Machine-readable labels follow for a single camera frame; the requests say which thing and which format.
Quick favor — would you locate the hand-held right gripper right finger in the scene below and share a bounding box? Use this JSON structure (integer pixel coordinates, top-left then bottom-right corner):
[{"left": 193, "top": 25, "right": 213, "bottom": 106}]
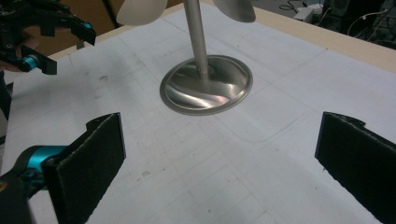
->
[{"left": 314, "top": 111, "right": 396, "bottom": 224}]

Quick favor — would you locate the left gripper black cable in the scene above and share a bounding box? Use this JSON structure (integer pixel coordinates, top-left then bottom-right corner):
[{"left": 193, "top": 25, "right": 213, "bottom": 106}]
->
[{"left": 0, "top": 69, "right": 13, "bottom": 121}]

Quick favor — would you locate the beige ladle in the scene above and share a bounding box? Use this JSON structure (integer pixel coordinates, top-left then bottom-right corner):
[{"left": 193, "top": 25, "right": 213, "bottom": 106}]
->
[{"left": 115, "top": 0, "right": 169, "bottom": 27}]

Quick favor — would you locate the white grid mat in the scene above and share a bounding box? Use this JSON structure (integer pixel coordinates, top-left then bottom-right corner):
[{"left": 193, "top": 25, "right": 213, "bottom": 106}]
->
[{"left": 0, "top": 3, "right": 396, "bottom": 224}]

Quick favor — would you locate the white power strip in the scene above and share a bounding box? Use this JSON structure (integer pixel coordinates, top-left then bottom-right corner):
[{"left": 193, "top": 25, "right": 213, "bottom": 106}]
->
[{"left": 293, "top": 7, "right": 316, "bottom": 22}]

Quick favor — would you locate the steel utensil stand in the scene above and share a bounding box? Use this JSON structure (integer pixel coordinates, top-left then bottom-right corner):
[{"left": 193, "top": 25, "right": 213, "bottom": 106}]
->
[{"left": 159, "top": 0, "right": 254, "bottom": 117}]

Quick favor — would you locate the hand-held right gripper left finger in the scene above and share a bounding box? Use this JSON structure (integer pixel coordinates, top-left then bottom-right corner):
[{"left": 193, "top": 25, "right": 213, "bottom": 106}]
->
[{"left": 41, "top": 112, "right": 127, "bottom": 224}]

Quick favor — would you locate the black computer tower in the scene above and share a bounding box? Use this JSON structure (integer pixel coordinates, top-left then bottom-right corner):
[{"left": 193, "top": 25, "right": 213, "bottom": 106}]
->
[{"left": 321, "top": 0, "right": 396, "bottom": 49}]

